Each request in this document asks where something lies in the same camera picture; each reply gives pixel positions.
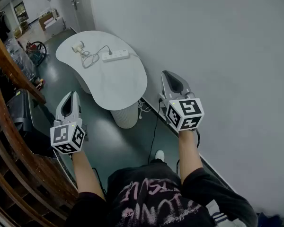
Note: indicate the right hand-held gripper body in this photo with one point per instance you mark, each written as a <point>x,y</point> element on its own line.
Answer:
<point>187,115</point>

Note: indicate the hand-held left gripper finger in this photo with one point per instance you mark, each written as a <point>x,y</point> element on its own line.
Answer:
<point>59,110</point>
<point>77,110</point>

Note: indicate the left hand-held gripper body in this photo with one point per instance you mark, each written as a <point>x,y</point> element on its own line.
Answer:
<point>66,136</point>

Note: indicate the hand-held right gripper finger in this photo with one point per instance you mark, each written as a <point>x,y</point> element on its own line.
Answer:
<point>165,86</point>
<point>185,87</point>

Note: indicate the white power strip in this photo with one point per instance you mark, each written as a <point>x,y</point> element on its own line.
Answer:
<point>119,55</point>

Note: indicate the person's left forearm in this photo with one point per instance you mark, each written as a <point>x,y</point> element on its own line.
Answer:
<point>87,174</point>

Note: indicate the person's right forearm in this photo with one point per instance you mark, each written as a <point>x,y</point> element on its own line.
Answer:
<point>189,155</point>

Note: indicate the beige hair dryer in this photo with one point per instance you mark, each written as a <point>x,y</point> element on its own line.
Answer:
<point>76,47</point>

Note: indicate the small red yellow object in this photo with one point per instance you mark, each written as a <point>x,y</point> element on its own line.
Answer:
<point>40,83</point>

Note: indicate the black printer with grey lid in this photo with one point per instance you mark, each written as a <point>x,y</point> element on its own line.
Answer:
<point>21,112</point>

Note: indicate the person's white shoe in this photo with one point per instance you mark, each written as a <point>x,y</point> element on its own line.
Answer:
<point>159,155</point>

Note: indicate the white ribbed table leg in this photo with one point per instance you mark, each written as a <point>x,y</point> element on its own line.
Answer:
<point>125,117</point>

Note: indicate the plastic-wrapped dark stack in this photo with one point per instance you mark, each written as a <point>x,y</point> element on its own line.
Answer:
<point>19,58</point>

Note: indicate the white box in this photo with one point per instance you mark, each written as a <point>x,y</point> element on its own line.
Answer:
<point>55,27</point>

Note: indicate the small cardboard box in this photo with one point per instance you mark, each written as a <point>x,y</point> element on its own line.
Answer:
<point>17,33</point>

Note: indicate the open cardboard box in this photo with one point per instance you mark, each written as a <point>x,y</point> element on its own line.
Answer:
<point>46,20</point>

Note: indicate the person's black printed shirt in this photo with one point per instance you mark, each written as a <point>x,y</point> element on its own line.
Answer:
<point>156,209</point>

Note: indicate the white door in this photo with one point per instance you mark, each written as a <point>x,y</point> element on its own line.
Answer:
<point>84,8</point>

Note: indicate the black round-door machine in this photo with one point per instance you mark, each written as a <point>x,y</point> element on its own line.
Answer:
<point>1,25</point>

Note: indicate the dark framed window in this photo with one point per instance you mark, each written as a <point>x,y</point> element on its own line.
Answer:
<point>20,12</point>

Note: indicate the dark blue bag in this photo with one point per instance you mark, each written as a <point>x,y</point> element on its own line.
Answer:
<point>269,221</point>

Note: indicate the white wall socket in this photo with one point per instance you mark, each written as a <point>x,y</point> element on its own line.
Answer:
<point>160,100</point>

